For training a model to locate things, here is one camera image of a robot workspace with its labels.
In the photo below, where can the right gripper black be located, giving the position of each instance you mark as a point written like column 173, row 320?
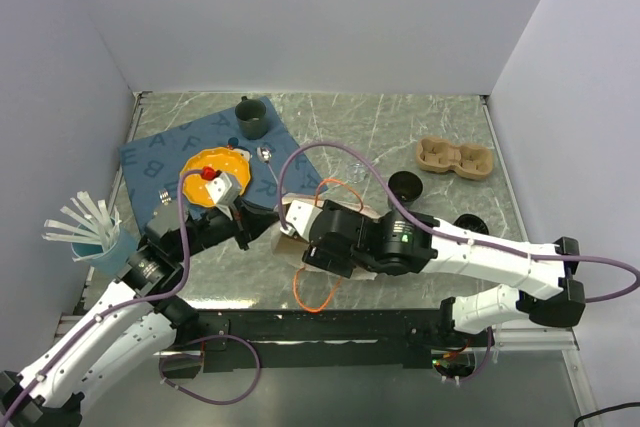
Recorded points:
column 327, row 261

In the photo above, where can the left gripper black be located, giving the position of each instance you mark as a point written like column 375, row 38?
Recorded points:
column 248, row 221

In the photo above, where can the cream paper bag orange handles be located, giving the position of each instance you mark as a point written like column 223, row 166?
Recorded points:
column 299, row 265

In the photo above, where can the brown pulp cup carrier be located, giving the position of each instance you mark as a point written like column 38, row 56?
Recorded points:
column 289, row 247

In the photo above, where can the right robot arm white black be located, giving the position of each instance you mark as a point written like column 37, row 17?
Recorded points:
column 530, row 280

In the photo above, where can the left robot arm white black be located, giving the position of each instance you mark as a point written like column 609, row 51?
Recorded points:
column 139, row 314

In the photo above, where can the blue alphabet placemat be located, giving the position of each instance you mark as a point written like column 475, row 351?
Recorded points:
column 155, row 162

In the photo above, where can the yellow dotted plate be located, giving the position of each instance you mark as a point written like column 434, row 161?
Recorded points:
column 211, row 165

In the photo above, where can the silver spoon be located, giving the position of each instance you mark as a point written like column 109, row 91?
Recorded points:
column 265, row 156

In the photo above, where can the clear plastic cup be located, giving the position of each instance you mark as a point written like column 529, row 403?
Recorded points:
column 356, row 173

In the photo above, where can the silver fork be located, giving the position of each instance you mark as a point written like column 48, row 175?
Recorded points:
column 164, row 196

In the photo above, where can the dark green mug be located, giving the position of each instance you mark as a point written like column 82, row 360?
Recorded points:
column 251, row 116

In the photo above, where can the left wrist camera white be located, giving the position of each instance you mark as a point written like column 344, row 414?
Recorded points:
column 223, row 189

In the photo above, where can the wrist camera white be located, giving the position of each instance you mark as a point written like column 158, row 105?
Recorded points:
column 299, row 219
column 223, row 189

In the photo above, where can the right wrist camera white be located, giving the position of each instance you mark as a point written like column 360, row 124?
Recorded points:
column 299, row 219

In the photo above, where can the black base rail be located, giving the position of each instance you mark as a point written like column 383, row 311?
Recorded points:
column 242, row 338

